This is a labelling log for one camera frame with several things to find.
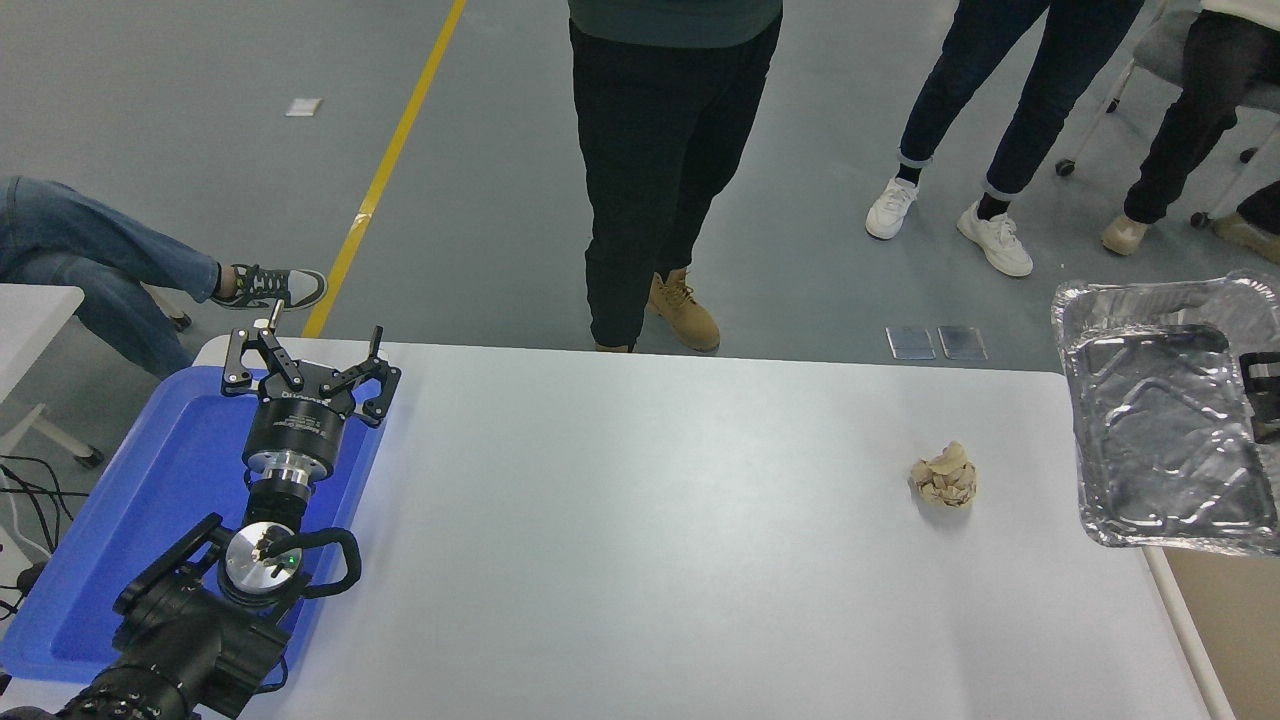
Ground white chair leg with caster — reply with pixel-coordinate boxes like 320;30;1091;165
140;283;193;331

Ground blue plastic tray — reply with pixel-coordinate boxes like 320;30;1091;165
0;365;389;686

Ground crumpled tan paper ball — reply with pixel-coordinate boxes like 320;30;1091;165
908;441;979;509

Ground large pale dustbin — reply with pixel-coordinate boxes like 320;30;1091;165
1143;545;1280;720

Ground clear floor plate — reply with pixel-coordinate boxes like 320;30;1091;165
938;326;990;362
886;326;939;362

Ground black plug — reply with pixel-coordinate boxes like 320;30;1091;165
0;562;48;621

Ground grey wheeled chair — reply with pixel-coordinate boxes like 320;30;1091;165
1055;0;1280;229

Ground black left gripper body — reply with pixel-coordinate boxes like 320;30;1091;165
243;385;358;471

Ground standing person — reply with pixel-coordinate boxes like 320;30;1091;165
567;0;784;354
865;0;1146;278

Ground white side table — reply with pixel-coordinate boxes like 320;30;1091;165
0;283;104;469

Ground black cable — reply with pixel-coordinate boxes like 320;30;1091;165
0;455;76;561

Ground silver foil plate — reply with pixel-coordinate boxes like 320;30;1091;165
1052;270;1280;557

